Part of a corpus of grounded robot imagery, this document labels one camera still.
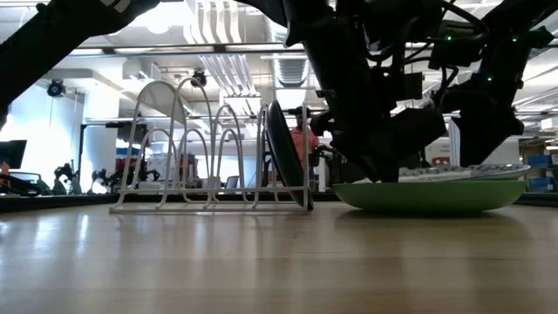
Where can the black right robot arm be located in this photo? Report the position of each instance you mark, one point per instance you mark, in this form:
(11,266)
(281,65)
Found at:
(523,22)

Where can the dark teal plate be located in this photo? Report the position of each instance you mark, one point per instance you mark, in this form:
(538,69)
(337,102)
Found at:
(285,157)

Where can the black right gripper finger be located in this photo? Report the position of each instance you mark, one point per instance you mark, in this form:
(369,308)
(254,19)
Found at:
(479,139)

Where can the plain green plate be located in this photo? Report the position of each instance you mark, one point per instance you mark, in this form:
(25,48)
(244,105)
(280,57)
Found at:
(431,198)

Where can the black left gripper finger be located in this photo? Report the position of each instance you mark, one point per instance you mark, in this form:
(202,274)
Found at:
(377,157)
(418,135)

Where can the person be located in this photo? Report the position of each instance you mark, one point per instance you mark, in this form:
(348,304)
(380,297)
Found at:
(301,144)

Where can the blue storage bins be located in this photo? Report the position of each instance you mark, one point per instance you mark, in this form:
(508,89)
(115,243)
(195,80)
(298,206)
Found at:
(540,183)

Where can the blue orange floral plate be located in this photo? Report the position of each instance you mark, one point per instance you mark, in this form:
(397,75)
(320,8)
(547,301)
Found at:
(501,171)

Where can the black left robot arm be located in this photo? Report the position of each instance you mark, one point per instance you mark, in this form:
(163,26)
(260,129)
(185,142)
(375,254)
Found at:
(52,39)

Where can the silver ventilation duct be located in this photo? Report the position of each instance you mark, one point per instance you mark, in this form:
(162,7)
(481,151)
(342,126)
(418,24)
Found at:
(292,72)

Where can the black aluminium table frame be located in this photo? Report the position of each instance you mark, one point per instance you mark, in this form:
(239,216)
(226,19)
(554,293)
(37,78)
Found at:
(52,202)

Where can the black ceiling spotlight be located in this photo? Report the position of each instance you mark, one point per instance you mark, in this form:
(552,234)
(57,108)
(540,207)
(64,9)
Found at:
(56,88)
(199,78)

